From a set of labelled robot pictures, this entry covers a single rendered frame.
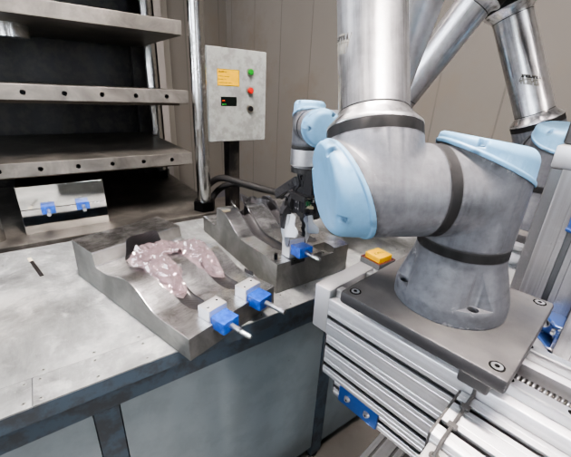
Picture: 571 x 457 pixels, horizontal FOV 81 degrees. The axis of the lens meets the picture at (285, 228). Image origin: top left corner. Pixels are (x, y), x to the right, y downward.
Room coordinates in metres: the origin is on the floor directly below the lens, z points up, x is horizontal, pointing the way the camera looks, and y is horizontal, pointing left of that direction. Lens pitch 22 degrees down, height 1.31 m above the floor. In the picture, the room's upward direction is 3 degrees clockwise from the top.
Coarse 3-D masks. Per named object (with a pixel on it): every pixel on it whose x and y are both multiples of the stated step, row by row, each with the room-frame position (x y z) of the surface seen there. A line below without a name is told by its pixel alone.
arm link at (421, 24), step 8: (416, 0) 0.62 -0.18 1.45; (424, 0) 0.61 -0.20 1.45; (432, 0) 0.61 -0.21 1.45; (440, 0) 0.62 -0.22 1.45; (416, 8) 0.62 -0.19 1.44; (424, 8) 0.62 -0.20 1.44; (432, 8) 0.62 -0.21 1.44; (440, 8) 0.64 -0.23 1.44; (416, 16) 0.62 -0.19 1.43; (424, 16) 0.62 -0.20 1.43; (432, 16) 0.63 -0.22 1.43; (416, 24) 0.63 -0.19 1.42; (424, 24) 0.63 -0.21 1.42; (432, 24) 0.64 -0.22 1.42; (416, 32) 0.63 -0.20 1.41; (424, 32) 0.64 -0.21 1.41; (416, 40) 0.64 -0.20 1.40; (424, 40) 0.64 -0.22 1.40; (416, 48) 0.65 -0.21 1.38; (424, 48) 0.66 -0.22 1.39; (416, 56) 0.65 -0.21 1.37; (416, 64) 0.66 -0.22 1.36; (416, 72) 0.68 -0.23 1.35
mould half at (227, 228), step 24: (216, 216) 1.18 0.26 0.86; (240, 216) 1.03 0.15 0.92; (264, 216) 1.06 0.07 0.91; (216, 240) 1.08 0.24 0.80; (240, 240) 0.93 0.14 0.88; (336, 240) 0.94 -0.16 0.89; (264, 264) 0.82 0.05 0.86; (288, 264) 0.79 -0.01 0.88; (312, 264) 0.84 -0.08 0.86; (336, 264) 0.90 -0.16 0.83; (288, 288) 0.79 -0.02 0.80
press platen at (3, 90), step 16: (0, 96) 1.12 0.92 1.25; (16, 96) 1.14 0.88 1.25; (32, 96) 1.16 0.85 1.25; (48, 96) 1.19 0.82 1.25; (64, 96) 1.22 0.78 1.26; (80, 96) 1.25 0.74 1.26; (96, 96) 1.28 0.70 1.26; (112, 96) 1.31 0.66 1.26; (128, 96) 1.34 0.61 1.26; (144, 96) 1.37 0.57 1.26; (160, 96) 1.41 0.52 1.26; (176, 96) 1.44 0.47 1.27
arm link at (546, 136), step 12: (540, 132) 0.76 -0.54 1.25; (552, 132) 0.74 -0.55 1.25; (564, 132) 0.73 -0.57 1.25; (528, 144) 0.80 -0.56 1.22; (540, 144) 0.75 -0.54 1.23; (552, 144) 0.73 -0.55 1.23; (540, 156) 0.74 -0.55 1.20; (552, 156) 0.73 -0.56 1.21; (540, 168) 0.74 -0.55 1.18; (540, 180) 0.73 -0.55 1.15
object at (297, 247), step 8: (296, 240) 0.82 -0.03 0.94; (304, 240) 0.83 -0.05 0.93; (288, 248) 0.81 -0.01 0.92; (296, 248) 0.79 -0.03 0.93; (304, 248) 0.78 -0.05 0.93; (312, 248) 0.80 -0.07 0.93; (288, 256) 0.80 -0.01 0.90; (296, 256) 0.78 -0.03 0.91; (304, 256) 0.78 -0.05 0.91; (312, 256) 0.76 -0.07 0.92
